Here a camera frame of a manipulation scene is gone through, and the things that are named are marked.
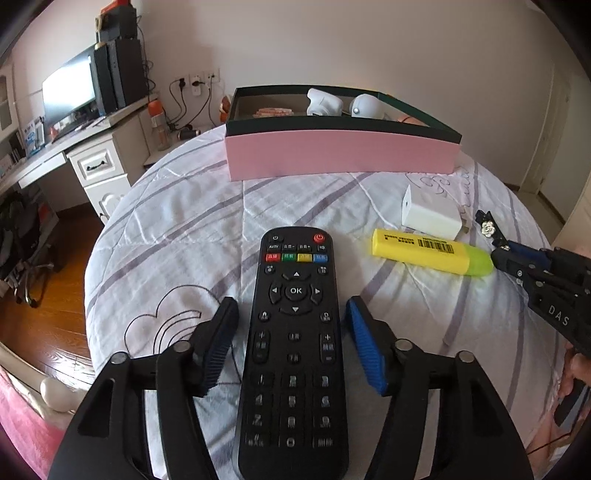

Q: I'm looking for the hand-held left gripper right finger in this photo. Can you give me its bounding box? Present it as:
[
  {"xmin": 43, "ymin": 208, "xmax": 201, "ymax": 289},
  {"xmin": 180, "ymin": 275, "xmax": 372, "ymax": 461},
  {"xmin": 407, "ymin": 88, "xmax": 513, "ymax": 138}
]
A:
[{"xmin": 344, "ymin": 295, "xmax": 532, "ymax": 480}]

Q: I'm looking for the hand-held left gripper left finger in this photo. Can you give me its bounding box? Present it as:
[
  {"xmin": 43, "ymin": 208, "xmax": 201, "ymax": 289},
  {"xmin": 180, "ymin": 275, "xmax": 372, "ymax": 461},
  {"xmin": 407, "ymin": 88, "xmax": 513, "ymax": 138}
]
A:
[{"xmin": 48, "ymin": 296, "xmax": 241, "ymax": 480}]

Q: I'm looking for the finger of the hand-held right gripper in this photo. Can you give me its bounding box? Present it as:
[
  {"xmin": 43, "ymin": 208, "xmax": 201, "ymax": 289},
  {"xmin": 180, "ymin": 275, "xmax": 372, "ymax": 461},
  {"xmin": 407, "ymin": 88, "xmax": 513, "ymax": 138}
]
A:
[
  {"xmin": 490, "ymin": 248, "xmax": 536, "ymax": 296},
  {"xmin": 505, "ymin": 241, "xmax": 559, "ymax": 264}
]

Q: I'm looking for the black flower hair clip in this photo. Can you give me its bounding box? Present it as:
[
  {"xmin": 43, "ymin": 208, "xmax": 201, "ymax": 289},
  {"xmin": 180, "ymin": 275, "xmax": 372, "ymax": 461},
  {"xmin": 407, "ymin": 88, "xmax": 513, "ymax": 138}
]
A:
[{"xmin": 475, "ymin": 209, "xmax": 509, "ymax": 250}]

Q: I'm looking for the black remote control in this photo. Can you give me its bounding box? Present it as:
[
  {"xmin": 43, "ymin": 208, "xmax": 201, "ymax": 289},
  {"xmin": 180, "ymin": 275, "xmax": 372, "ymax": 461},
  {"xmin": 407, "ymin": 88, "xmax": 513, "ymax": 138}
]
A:
[{"xmin": 238, "ymin": 227, "xmax": 350, "ymax": 480}]

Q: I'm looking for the yellow highlighter pen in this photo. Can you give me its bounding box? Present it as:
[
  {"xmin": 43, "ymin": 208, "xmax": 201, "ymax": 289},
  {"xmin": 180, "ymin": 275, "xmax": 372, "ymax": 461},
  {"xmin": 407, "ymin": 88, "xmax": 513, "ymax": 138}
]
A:
[{"xmin": 372, "ymin": 228, "xmax": 495, "ymax": 278}]

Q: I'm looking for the pink box with green rim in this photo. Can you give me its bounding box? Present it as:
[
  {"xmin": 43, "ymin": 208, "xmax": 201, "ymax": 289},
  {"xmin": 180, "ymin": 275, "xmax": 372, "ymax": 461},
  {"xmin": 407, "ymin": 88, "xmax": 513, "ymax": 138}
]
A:
[{"xmin": 225, "ymin": 84, "xmax": 463, "ymax": 183}]

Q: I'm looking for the person's right hand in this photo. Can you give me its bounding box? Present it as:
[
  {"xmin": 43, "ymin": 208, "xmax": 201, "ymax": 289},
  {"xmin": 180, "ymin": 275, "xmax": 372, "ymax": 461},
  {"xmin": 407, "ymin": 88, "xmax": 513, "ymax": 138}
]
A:
[{"xmin": 564, "ymin": 351, "xmax": 591, "ymax": 411}]

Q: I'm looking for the white charger plug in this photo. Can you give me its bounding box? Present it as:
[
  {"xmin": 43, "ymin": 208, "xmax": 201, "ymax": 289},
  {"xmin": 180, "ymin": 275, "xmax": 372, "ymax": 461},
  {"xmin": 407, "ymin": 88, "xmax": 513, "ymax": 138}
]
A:
[{"xmin": 401, "ymin": 185, "xmax": 472, "ymax": 241}]

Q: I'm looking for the white door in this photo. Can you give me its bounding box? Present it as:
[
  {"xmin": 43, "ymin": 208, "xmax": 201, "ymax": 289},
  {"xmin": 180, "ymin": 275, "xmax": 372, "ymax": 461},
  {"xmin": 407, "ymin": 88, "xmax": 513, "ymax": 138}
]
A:
[{"xmin": 522, "ymin": 65, "xmax": 574, "ymax": 195}]

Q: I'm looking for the white striped quilted bedspread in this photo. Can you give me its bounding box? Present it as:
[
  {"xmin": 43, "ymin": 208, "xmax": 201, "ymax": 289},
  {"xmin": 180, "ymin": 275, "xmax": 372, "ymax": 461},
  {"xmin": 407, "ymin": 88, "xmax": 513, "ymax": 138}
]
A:
[{"xmin": 85, "ymin": 124, "xmax": 591, "ymax": 480}]

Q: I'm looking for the pink bed sheet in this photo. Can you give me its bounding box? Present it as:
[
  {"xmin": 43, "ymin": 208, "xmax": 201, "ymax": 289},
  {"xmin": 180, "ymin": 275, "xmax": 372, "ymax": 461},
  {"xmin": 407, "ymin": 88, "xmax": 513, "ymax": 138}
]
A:
[{"xmin": 0, "ymin": 355, "xmax": 80, "ymax": 480}]

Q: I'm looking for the white low bedside cabinet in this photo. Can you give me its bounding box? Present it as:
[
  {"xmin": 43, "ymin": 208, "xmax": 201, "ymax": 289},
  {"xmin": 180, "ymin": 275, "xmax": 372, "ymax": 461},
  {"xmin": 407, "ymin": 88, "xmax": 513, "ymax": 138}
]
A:
[{"xmin": 142, "ymin": 122, "xmax": 219, "ymax": 169}]

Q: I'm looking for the white desk with drawers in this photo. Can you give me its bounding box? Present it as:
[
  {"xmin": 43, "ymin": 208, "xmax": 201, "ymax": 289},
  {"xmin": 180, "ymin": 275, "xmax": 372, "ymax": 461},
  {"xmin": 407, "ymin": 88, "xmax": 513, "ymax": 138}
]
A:
[{"xmin": 0, "ymin": 99, "xmax": 160, "ymax": 223}]

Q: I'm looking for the black office chair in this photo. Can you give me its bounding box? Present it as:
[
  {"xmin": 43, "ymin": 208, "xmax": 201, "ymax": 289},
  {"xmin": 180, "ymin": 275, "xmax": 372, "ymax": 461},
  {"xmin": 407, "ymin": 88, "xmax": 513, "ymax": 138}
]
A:
[{"xmin": 0, "ymin": 191, "xmax": 61, "ymax": 308}]

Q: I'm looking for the blue and white box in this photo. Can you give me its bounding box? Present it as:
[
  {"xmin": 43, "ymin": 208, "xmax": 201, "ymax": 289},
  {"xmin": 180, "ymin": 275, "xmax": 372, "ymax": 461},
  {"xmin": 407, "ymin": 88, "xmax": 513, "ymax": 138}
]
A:
[{"xmin": 23, "ymin": 117, "xmax": 47, "ymax": 156}]

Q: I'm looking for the black tower speaker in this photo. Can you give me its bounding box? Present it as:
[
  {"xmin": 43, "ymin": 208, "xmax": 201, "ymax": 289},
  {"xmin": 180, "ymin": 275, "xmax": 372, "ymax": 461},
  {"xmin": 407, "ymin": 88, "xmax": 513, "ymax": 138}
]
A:
[
  {"xmin": 94, "ymin": 44, "xmax": 116, "ymax": 116},
  {"xmin": 108, "ymin": 38, "xmax": 148, "ymax": 110}
]

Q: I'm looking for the computer monitor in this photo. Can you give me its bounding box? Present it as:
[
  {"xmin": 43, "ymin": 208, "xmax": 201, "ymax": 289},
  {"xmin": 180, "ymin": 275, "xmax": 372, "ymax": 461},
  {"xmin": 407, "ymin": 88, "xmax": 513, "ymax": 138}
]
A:
[{"xmin": 41, "ymin": 45, "xmax": 98, "ymax": 125}]

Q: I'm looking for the small black box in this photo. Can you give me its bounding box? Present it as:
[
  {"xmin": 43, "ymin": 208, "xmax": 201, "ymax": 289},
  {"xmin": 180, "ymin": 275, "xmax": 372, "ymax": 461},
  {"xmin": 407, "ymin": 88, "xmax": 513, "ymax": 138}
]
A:
[{"xmin": 96, "ymin": 11, "xmax": 139, "ymax": 44}]

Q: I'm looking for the thin black cable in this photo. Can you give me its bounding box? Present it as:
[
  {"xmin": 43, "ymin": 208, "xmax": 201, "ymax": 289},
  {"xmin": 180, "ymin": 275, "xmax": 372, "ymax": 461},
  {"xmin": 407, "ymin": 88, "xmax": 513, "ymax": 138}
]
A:
[{"xmin": 526, "ymin": 433, "xmax": 574, "ymax": 456}]

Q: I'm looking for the white rounded bed post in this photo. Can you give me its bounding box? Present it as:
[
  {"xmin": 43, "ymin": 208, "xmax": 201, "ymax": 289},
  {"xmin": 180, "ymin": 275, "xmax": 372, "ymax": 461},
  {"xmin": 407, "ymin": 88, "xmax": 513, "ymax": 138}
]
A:
[{"xmin": 39, "ymin": 376, "xmax": 89, "ymax": 414}]

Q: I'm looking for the black power cable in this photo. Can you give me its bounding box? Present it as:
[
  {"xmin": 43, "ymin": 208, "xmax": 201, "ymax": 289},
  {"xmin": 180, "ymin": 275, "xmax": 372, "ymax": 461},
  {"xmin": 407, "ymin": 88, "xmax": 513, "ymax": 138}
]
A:
[{"xmin": 167, "ymin": 78, "xmax": 188, "ymax": 132}]

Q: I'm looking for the white wall power outlet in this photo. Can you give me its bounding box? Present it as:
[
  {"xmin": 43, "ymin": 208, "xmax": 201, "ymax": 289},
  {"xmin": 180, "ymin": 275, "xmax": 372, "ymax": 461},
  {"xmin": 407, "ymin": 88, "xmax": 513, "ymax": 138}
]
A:
[{"xmin": 189, "ymin": 69, "xmax": 221, "ymax": 96}]

